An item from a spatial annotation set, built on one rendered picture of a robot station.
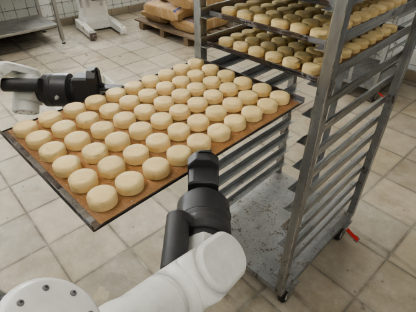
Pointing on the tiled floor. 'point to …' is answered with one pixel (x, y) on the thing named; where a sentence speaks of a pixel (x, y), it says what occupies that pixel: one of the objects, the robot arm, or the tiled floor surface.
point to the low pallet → (167, 30)
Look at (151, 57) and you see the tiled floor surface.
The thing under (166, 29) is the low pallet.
